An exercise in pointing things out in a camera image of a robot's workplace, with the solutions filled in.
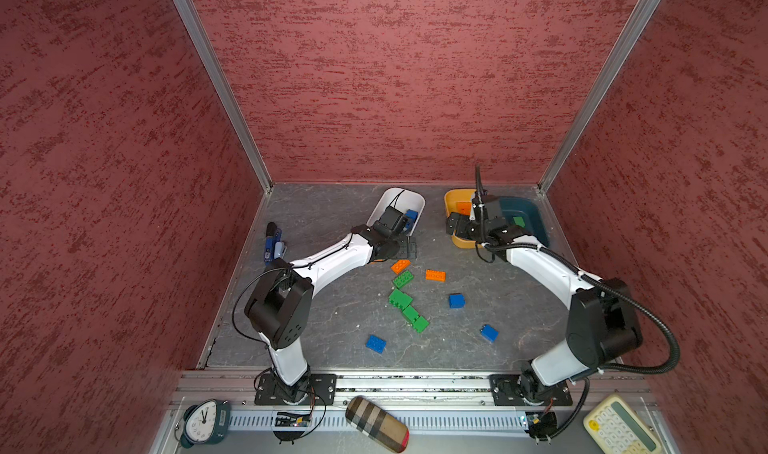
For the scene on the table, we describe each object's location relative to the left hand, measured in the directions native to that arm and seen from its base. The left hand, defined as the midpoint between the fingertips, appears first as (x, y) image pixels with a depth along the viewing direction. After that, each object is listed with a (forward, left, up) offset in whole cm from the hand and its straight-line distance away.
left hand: (399, 253), depth 90 cm
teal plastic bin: (+25, -49, -7) cm, 56 cm away
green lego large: (-12, 0, -7) cm, 14 cm away
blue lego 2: (-24, +7, -9) cm, 26 cm away
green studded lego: (-5, -1, -7) cm, 9 cm away
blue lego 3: (-21, -26, -9) cm, 34 cm away
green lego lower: (-16, -4, -7) cm, 18 cm away
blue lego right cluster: (-11, -18, -10) cm, 23 cm away
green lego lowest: (-18, -6, -9) cm, 21 cm away
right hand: (+7, -18, +5) cm, 20 cm away
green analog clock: (-43, +44, -5) cm, 61 cm away
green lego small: (+17, -43, -4) cm, 46 cm away
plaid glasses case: (-42, +5, -6) cm, 43 cm away
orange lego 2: (-3, -11, -9) cm, 14 cm away
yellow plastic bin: (+27, -20, -4) cm, 34 cm away
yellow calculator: (-42, -51, -7) cm, 67 cm away
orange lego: (+1, -1, -9) cm, 9 cm away
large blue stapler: (+11, +44, -7) cm, 46 cm away
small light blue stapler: (+5, +41, -6) cm, 41 cm away
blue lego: (+22, -5, -7) cm, 24 cm away
